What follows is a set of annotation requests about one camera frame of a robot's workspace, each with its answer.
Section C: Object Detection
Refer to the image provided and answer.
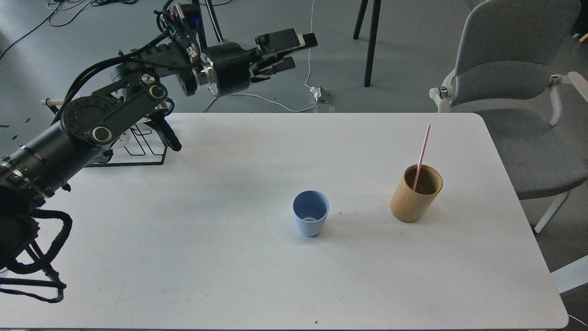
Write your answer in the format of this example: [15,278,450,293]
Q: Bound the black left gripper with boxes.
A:
[209,28,318,97]

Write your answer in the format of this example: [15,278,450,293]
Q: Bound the blue plastic cup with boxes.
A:
[292,190,330,237]

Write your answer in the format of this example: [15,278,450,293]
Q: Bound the pink chopstick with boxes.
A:
[412,123,432,191]

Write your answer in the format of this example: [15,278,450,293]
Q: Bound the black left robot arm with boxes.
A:
[0,0,317,303]

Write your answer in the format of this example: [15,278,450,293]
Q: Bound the white power plug adapter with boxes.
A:
[306,86,332,104]

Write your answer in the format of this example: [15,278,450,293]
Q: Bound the black table legs left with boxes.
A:
[191,0,224,48]

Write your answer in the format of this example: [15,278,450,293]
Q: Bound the black table legs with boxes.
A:
[191,0,224,48]
[352,0,382,88]

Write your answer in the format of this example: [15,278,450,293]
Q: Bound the black table legs right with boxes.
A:
[352,0,382,88]

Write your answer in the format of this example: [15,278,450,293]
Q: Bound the bamboo cylinder holder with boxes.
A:
[389,164,443,223]

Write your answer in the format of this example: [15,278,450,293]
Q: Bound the grey office chair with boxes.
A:
[429,0,587,233]

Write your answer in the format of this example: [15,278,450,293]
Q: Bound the white floor cable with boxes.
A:
[200,0,318,113]

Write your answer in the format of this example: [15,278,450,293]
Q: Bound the black wire dish rack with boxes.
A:
[58,97,167,168]

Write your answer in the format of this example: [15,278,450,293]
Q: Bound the black floor cables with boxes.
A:
[0,0,138,58]

